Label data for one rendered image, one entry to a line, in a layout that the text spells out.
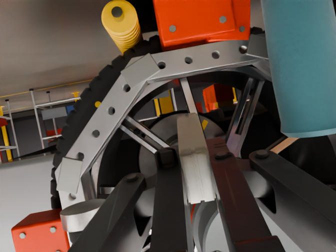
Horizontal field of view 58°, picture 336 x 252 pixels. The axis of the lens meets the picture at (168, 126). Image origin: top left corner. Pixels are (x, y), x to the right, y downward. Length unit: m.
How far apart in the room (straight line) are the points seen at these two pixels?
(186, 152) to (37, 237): 0.44
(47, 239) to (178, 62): 0.36
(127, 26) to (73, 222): 0.33
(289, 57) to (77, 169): 0.35
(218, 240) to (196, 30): 0.31
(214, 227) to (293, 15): 0.27
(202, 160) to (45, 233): 0.43
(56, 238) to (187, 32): 0.39
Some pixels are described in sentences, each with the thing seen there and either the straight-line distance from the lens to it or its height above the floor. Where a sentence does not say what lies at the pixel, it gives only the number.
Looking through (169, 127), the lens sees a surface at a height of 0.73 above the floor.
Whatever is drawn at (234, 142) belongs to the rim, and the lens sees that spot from 0.62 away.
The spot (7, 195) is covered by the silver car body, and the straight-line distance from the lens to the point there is 1.06.
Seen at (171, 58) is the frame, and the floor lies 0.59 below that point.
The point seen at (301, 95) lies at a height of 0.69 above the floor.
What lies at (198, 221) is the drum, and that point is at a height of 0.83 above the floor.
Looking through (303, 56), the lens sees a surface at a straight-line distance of 0.41.
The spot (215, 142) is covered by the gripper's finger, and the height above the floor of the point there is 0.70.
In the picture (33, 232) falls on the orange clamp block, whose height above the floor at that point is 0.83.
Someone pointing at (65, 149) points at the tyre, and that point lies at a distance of 0.61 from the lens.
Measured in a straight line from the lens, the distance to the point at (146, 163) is 1.04.
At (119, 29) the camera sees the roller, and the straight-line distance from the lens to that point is 0.52.
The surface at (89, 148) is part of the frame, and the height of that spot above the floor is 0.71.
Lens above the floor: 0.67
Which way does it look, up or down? 3 degrees up
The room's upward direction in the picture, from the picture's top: 169 degrees clockwise
